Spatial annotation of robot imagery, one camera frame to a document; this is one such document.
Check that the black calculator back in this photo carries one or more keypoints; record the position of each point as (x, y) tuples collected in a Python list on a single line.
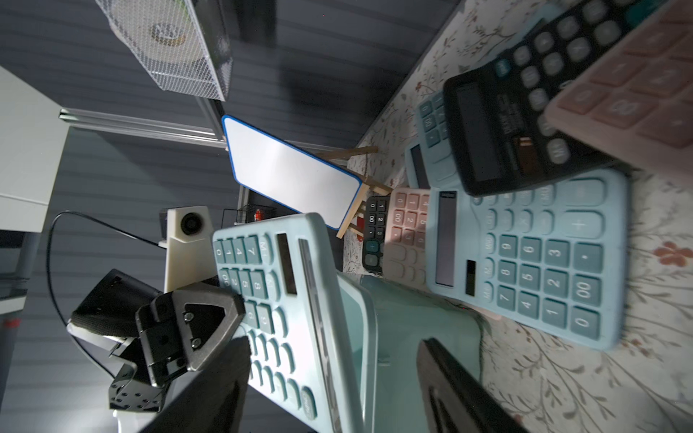
[(500, 138)]

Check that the blue framed whiteboard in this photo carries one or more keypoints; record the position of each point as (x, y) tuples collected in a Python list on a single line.
[(289, 175)]

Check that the black calculator left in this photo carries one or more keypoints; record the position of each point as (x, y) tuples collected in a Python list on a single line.
[(374, 233)]

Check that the black wire wall basket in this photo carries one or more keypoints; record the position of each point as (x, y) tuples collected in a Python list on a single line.
[(248, 213)]

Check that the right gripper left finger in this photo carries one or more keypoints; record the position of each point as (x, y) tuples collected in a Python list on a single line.
[(215, 399)]

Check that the black calculator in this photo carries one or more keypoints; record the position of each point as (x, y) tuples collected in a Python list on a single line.
[(374, 233), (500, 138)]

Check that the white mesh wall basket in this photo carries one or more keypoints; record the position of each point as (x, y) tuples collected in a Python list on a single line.
[(209, 77)]

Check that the white tape roll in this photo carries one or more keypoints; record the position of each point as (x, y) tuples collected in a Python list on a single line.
[(157, 30)]

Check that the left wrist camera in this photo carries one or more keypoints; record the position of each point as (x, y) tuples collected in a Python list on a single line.
[(187, 238)]

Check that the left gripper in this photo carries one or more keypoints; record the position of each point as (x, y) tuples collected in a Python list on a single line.
[(184, 330)]

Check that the small pink calculator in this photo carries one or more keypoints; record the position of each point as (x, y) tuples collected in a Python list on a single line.
[(404, 260)]

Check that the pink calculator middle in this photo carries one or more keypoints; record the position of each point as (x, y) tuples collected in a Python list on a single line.
[(635, 102)]

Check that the teal calculator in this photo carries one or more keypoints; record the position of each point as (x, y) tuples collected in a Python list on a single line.
[(553, 258), (311, 329), (429, 160)]

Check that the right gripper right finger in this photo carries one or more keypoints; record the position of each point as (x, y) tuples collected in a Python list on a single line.
[(453, 400)]

